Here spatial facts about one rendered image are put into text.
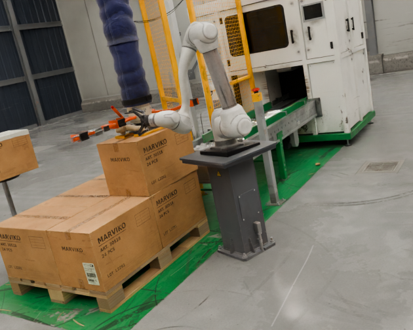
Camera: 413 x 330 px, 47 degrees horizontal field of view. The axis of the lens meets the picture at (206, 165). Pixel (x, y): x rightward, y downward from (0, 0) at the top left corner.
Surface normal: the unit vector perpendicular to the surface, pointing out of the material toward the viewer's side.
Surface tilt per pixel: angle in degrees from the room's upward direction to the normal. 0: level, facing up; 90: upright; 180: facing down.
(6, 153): 90
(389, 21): 90
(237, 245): 90
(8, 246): 90
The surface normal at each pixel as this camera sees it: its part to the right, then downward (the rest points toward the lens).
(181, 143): 0.81, -0.02
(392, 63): -0.52, 0.31
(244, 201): 0.61, 0.07
